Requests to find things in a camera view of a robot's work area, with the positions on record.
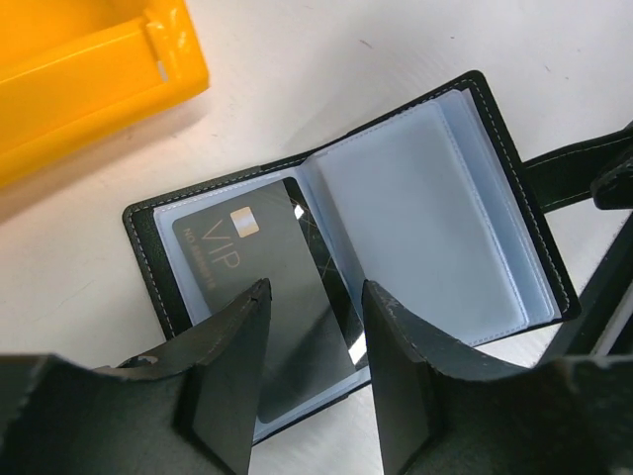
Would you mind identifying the black leather card holder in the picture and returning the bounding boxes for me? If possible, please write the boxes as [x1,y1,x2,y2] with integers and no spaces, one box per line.
[123,70,632,440]

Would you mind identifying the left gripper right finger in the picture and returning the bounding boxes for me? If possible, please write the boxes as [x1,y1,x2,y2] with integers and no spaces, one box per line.
[362,281,632,474]

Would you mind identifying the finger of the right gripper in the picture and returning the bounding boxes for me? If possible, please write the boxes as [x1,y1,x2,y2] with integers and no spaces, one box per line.
[590,157,633,210]

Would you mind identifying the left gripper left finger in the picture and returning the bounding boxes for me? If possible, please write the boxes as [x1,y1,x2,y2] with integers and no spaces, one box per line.
[1,279,271,474]

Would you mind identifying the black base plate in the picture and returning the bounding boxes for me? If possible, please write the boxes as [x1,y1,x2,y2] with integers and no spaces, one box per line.
[540,233,632,363]

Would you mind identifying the yellow plastic bin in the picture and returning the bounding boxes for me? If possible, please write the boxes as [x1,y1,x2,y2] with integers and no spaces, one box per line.
[1,1,210,185]

